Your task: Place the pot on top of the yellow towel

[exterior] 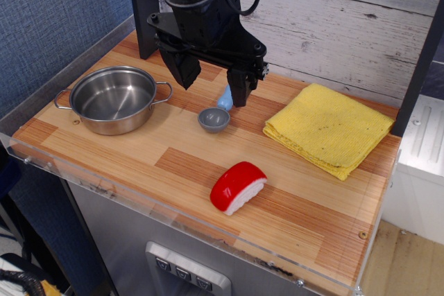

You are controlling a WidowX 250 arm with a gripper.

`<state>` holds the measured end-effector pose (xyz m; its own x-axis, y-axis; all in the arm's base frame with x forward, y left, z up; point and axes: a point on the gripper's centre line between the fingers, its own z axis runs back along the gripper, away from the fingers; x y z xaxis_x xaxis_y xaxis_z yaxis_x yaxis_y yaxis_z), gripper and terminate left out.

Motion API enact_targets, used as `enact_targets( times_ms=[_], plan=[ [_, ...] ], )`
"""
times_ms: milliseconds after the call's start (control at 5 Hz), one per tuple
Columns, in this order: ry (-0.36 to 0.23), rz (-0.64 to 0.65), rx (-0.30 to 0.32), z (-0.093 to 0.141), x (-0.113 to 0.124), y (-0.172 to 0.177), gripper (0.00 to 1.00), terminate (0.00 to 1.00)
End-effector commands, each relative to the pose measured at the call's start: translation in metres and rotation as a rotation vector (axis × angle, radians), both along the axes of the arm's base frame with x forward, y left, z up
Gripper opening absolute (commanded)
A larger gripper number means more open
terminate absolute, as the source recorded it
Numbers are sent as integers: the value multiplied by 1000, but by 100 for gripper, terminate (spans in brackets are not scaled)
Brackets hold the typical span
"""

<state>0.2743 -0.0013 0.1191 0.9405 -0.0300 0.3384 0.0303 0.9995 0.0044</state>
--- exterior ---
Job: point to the stainless steel pot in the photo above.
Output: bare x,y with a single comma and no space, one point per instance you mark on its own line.
113,100

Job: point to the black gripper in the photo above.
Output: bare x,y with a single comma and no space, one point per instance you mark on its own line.
210,30

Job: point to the red white toy sushi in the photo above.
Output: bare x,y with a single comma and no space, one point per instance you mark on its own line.
237,186

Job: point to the black left vertical post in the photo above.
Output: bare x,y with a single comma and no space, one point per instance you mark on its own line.
142,9

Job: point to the yellow folded towel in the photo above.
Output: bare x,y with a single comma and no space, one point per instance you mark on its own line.
328,129

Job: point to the black right vertical post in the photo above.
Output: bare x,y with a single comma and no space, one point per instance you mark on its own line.
420,73

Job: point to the blue grey toy scoop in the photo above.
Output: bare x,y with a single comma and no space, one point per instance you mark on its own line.
216,119

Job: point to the clear acrylic table guard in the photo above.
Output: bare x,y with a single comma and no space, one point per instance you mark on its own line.
304,232

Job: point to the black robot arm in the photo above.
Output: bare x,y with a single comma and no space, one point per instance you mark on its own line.
211,31

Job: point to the silver button panel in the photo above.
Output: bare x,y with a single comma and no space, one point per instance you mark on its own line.
175,274

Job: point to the white side cabinet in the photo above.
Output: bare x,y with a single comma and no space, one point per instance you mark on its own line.
414,200

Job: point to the black vertical post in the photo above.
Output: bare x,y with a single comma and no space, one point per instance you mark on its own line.
142,9
420,73

